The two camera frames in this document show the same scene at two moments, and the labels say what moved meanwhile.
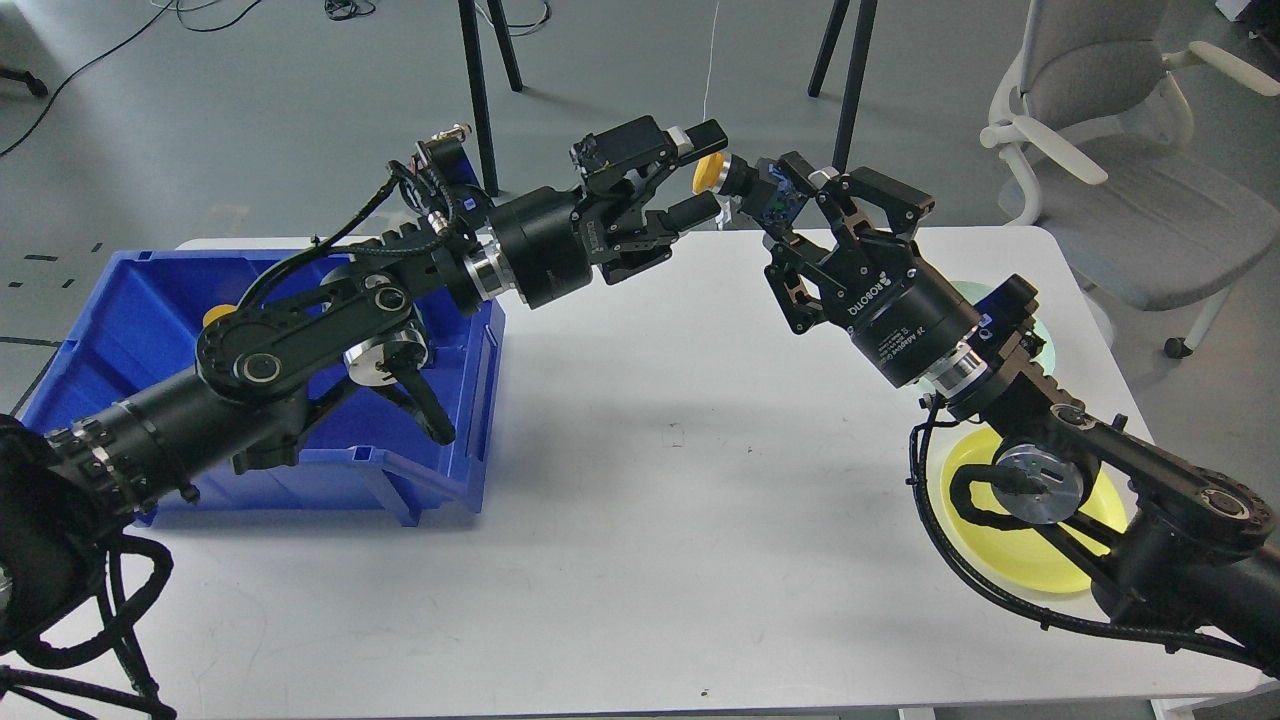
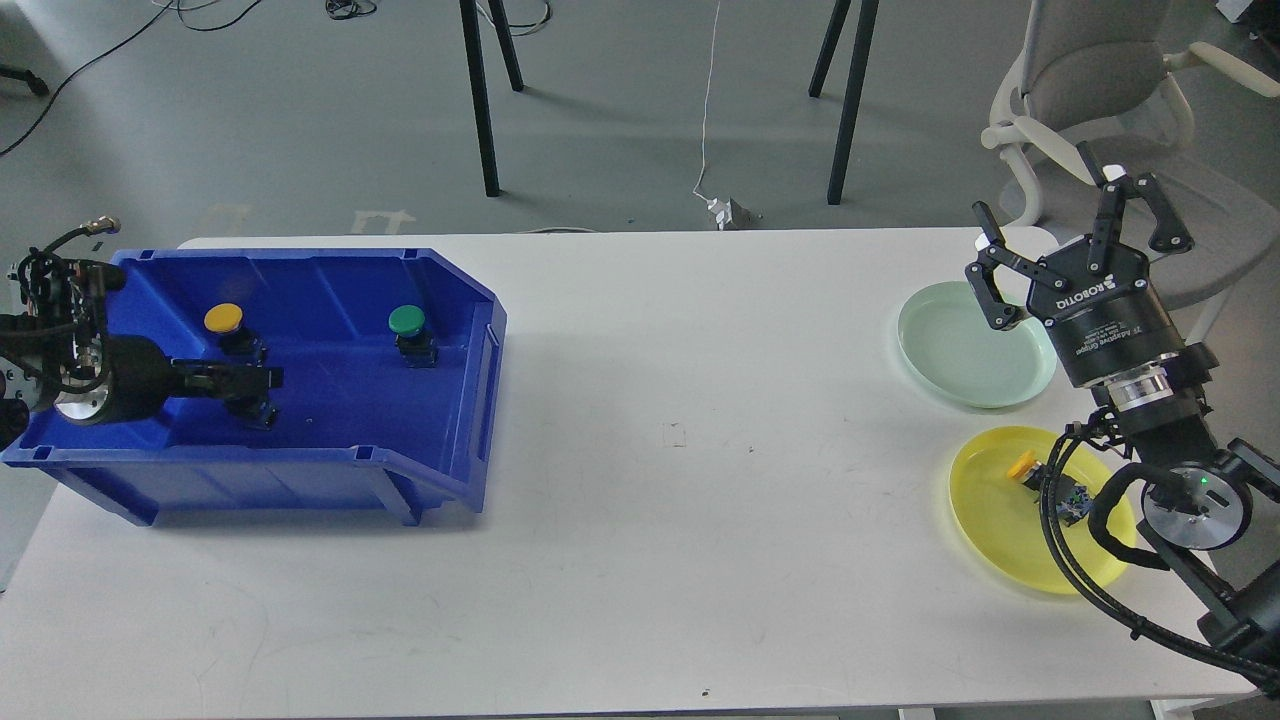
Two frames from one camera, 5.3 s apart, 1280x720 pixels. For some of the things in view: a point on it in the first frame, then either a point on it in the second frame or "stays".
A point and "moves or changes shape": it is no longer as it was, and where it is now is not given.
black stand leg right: (857, 73) stays
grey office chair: (1097, 128) stays
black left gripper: (553, 240) → (143, 377)
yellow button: (723, 173) moves or changes shape
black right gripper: (907, 320) → (1103, 321)
